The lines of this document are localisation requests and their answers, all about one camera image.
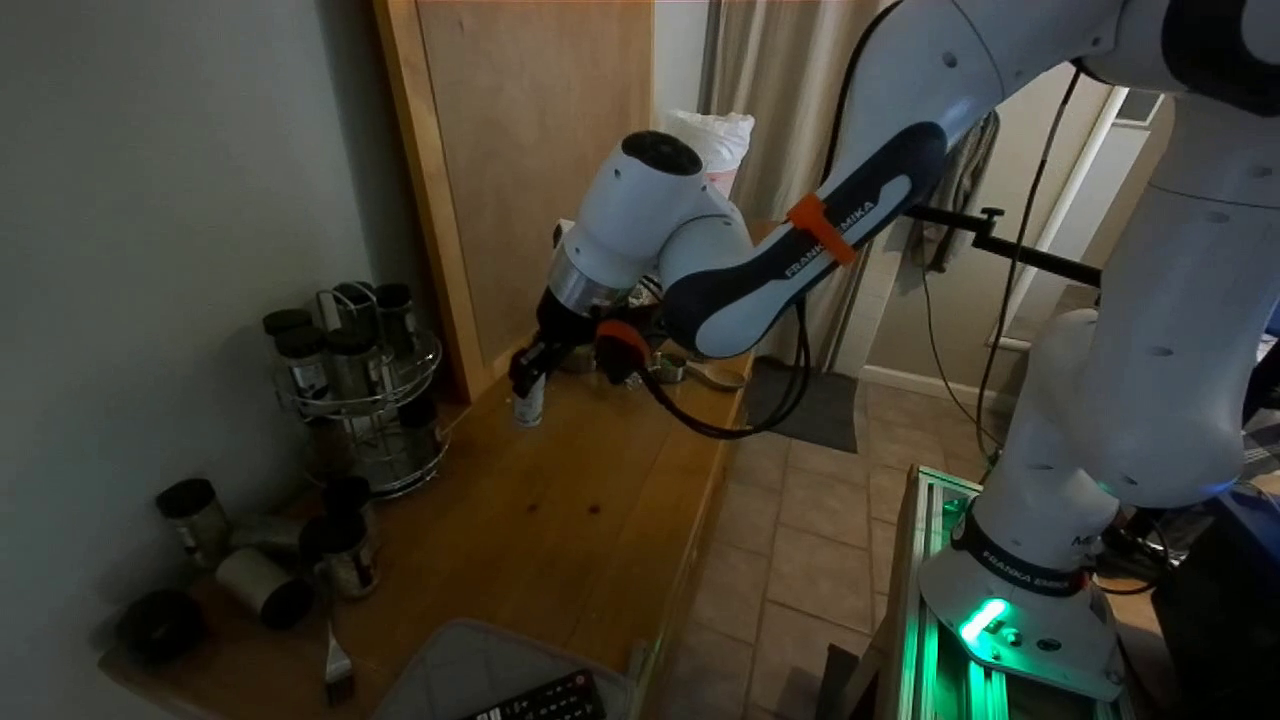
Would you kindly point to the metal carousel spice rack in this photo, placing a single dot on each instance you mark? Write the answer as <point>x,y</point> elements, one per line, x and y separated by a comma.
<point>366,424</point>

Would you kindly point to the dark floor mat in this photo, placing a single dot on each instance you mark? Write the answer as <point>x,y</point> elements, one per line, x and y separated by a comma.
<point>823,405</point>

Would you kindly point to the large wooden board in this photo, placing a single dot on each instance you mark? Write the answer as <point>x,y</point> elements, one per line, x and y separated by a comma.
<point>535,160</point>

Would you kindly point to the metal robot stand green light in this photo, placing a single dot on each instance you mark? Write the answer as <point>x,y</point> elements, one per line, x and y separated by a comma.
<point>933,626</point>

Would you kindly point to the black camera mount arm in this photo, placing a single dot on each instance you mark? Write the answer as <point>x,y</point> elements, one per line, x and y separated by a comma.
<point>1026,251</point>

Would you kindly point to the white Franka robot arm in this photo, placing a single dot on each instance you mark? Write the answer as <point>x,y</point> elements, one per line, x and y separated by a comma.
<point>1174,334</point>

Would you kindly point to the beige curtain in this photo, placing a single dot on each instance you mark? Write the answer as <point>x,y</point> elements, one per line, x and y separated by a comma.
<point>785,80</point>

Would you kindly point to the grey placemat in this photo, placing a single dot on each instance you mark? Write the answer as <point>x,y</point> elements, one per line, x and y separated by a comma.
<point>442,672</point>

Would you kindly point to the black round lid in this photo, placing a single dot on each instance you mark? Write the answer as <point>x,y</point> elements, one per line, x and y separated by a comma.
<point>160,626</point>

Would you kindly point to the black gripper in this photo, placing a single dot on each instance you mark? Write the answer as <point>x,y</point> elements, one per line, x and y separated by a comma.
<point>565,338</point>

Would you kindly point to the small glass shaker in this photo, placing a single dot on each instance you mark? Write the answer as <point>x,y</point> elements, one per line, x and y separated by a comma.
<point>336,666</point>

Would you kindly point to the white plastic bag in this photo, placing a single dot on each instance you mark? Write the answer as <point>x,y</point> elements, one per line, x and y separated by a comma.
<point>723,142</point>

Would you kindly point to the black remote control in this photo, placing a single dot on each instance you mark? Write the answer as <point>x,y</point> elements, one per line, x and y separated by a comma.
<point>543,698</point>

